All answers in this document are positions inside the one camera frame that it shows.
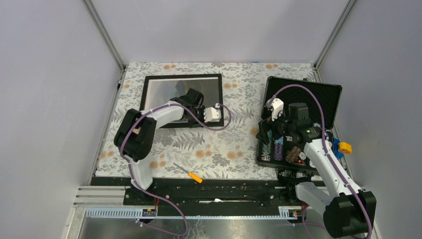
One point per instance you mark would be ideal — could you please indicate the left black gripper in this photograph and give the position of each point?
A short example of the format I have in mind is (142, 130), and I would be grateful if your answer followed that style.
(201, 110)

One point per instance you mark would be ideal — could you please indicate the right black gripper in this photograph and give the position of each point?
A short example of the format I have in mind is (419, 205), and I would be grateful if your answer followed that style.
(263, 126)

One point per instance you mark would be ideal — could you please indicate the black picture frame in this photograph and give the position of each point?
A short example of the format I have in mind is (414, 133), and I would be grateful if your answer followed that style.
(158, 90)

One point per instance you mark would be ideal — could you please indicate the orange handled screwdriver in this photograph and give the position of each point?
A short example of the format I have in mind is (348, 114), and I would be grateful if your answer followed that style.
(192, 175)

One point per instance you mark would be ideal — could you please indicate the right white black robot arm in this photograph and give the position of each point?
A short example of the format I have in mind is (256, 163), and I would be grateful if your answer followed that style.
(346, 209)

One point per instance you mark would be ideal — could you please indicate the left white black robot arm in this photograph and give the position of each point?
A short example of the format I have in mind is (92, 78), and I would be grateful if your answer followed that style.
(135, 135)

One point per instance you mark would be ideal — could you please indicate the black poker chip case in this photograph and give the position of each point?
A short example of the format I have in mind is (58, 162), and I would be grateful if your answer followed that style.
(322, 100)

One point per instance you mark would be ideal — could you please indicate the floral table mat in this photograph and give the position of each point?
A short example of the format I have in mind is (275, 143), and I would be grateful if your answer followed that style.
(226, 154)

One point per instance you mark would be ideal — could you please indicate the yellow blue tape dispenser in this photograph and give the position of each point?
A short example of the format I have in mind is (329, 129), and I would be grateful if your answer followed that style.
(341, 148)

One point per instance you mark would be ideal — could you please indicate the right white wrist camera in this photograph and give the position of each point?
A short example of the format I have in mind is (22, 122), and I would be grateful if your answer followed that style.
(276, 106)

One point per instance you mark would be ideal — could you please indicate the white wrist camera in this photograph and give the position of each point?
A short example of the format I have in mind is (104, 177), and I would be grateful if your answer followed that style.
(212, 114)
(276, 106)

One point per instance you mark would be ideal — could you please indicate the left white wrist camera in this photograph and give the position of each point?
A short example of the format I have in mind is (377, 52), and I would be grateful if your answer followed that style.
(212, 114)

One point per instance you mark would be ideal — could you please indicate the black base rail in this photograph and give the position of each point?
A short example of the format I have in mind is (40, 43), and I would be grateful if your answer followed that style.
(215, 196)

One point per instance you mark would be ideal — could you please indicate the grey slotted cable duct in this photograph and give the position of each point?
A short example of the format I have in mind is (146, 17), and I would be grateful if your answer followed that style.
(278, 213)

